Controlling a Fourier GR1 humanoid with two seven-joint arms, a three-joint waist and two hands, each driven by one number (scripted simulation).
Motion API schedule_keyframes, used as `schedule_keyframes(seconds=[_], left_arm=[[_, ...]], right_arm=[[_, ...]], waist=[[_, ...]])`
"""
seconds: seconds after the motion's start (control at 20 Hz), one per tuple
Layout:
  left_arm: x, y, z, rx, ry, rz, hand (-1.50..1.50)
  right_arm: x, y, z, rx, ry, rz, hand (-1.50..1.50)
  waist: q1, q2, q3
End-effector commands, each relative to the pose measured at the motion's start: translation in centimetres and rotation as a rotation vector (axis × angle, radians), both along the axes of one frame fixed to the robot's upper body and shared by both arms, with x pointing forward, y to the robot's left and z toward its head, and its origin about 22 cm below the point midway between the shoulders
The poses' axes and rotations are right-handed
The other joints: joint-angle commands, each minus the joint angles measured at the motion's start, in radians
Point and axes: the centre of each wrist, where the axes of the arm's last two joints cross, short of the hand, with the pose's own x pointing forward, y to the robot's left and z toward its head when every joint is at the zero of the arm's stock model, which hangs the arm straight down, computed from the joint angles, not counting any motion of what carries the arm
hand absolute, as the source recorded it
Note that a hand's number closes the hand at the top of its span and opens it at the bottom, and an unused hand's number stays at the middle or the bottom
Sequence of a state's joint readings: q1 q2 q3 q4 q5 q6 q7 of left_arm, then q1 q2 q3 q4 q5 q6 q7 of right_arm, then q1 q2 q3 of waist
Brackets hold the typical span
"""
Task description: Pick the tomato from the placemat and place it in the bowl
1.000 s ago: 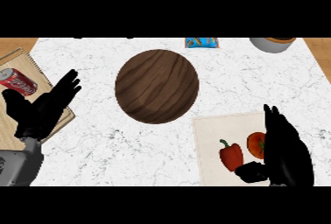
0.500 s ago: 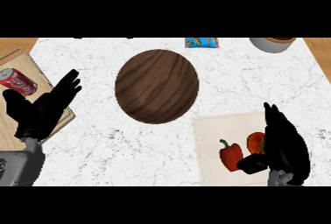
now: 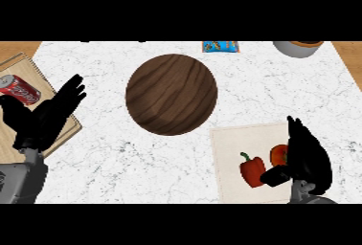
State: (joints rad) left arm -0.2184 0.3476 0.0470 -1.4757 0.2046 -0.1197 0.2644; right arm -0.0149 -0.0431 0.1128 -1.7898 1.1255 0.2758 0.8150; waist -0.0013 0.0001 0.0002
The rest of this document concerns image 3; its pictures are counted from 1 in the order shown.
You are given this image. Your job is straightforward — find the blue snack packet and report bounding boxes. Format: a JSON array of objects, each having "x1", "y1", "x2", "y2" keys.
[{"x1": 202, "y1": 40, "x2": 242, "y2": 54}]

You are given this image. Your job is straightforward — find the beige placemat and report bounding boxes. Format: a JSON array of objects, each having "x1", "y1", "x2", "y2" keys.
[{"x1": 210, "y1": 122, "x2": 303, "y2": 204}]

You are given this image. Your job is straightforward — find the red bell pepper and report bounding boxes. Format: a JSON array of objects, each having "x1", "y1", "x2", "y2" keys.
[{"x1": 239, "y1": 151, "x2": 267, "y2": 189}]

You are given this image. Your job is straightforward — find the red soda can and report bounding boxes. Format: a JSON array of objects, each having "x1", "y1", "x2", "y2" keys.
[{"x1": 0, "y1": 74, "x2": 43, "y2": 106}]

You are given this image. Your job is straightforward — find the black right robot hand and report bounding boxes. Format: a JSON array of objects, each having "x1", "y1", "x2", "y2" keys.
[{"x1": 258, "y1": 115, "x2": 334, "y2": 196}]

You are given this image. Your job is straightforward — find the pale wooden cutting board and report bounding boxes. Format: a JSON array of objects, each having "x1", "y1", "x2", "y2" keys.
[{"x1": 0, "y1": 52, "x2": 83, "y2": 165}]

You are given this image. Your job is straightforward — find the brown wooden bowl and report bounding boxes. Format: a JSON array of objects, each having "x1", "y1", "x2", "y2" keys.
[{"x1": 124, "y1": 53, "x2": 219, "y2": 137}]

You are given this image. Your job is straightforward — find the grey pot with brown rim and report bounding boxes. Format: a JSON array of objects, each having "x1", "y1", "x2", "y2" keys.
[{"x1": 272, "y1": 40, "x2": 325, "y2": 59}]

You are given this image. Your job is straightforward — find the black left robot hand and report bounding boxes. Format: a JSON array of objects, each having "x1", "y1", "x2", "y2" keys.
[{"x1": 0, "y1": 73, "x2": 89, "y2": 153}]

